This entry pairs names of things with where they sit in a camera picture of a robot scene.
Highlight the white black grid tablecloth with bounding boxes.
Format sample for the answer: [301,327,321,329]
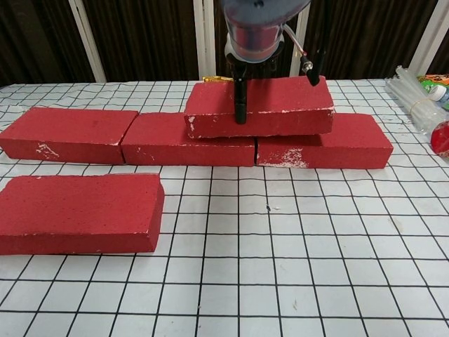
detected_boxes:
[0,77,449,337]

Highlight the clear plastic water bottle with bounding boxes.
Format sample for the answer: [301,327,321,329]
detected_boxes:
[422,85,449,112]

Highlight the green chips can red lid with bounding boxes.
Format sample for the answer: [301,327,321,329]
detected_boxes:
[430,119,449,157]

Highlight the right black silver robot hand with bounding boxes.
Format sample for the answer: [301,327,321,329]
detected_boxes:
[226,47,327,126]

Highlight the green snack bag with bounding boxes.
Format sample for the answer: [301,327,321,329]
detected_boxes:
[416,72,449,88]

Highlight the white metal frame post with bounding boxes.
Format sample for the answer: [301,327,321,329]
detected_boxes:
[192,0,217,80]
[68,0,106,84]
[290,13,313,79]
[408,0,449,78]

